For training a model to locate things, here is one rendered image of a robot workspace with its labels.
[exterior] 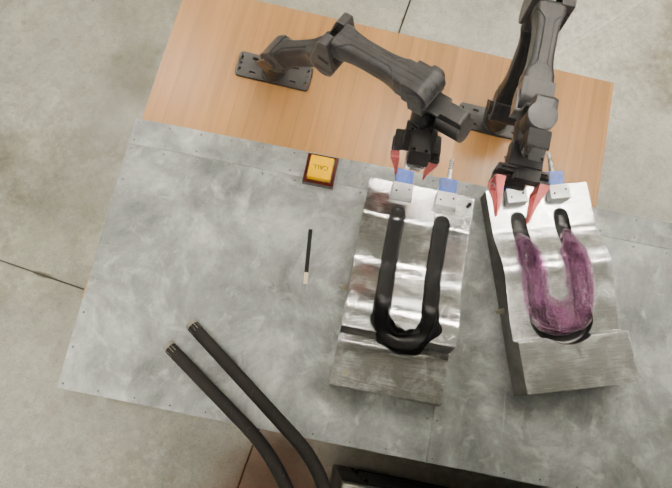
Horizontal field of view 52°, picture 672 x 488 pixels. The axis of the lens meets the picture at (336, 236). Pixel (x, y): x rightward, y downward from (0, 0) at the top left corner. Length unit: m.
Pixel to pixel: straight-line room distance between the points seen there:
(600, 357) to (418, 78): 0.76
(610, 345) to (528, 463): 0.33
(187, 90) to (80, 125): 1.00
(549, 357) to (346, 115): 0.79
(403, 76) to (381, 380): 0.69
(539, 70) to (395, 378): 0.74
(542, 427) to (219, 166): 1.02
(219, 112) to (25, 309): 1.18
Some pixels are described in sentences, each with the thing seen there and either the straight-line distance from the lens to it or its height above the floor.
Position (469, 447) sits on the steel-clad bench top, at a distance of 1.73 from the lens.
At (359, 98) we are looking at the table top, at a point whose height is 0.80.
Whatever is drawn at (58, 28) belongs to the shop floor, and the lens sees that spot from 3.07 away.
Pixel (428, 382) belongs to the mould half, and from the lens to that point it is 1.65.
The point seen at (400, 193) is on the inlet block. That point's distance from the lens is 1.67.
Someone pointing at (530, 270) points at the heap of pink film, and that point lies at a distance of 1.67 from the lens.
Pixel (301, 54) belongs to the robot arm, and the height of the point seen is 1.06.
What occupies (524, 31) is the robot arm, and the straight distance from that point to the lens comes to 1.66.
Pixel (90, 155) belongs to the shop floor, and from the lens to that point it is 2.80.
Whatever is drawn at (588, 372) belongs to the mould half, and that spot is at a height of 0.91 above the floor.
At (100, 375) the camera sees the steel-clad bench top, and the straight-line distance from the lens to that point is 1.76.
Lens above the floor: 2.49
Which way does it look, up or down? 75 degrees down
